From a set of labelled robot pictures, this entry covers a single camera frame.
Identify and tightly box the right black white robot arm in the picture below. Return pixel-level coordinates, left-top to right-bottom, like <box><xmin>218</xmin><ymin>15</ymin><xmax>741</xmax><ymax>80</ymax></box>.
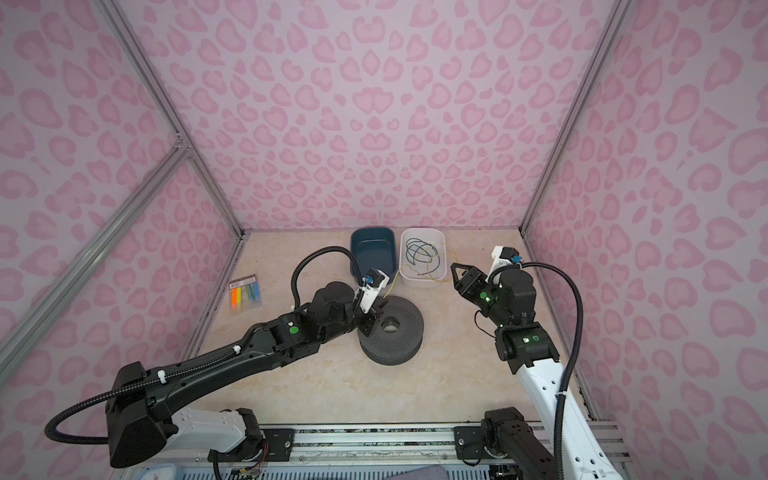
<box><xmin>451</xmin><ymin>259</ymin><xmax>621</xmax><ymax>479</ymax></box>

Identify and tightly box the diagonal aluminium frame strut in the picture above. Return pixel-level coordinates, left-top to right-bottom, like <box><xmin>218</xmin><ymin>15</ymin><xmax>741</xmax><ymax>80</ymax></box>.
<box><xmin>1</xmin><ymin>141</ymin><xmax>188</xmax><ymax>385</ymax></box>

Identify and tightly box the white plastic tray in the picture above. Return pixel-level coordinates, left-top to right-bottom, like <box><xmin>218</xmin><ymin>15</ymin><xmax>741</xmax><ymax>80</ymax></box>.
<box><xmin>399</xmin><ymin>227</ymin><xmax>449</xmax><ymax>288</ymax></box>

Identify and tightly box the left aluminium frame strut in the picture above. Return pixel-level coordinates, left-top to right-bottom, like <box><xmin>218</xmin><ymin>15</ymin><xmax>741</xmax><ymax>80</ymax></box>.
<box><xmin>93</xmin><ymin>0</ymin><xmax>246</xmax><ymax>239</ymax></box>

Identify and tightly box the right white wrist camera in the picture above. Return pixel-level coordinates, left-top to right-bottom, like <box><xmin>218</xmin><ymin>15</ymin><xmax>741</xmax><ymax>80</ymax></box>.
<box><xmin>491</xmin><ymin>246</ymin><xmax>523</xmax><ymax>274</ymax></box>

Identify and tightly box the black perforated cable spool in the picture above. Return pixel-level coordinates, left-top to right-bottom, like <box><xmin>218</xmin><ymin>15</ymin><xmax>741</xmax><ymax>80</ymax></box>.
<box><xmin>357</xmin><ymin>296</ymin><xmax>425</xmax><ymax>366</ymax></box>

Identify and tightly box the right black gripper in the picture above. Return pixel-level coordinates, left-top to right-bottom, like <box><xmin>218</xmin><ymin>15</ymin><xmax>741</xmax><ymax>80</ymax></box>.
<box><xmin>449</xmin><ymin>262</ymin><xmax>512</xmax><ymax>328</ymax></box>

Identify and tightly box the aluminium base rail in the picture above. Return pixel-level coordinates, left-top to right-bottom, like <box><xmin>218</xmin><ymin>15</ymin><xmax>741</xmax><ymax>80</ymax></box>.
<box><xmin>110</xmin><ymin>421</ymin><xmax>640</xmax><ymax>480</ymax></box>

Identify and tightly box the right aluminium frame strut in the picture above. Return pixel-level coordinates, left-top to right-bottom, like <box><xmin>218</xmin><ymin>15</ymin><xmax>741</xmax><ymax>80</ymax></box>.
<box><xmin>518</xmin><ymin>0</ymin><xmax>634</xmax><ymax>235</ymax></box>

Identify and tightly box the dark teal plastic tray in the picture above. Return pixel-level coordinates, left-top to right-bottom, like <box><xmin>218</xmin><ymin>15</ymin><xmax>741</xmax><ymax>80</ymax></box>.
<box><xmin>349</xmin><ymin>227</ymin><xmax>398</xmax><ymax>286</ymax></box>

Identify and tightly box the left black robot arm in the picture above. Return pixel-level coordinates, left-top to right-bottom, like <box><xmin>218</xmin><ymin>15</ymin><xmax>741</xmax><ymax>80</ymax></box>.
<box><xmin>44</xmin><ymin>246</ymin><xmax>389</xmax><ymax>468</ymax></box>

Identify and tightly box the dark green cable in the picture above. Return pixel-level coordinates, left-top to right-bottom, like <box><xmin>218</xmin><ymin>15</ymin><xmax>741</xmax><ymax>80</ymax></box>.
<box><xmin>404</xmin><ymin>237</ymin><xmax>442</xmax><ymax>277</ymax></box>

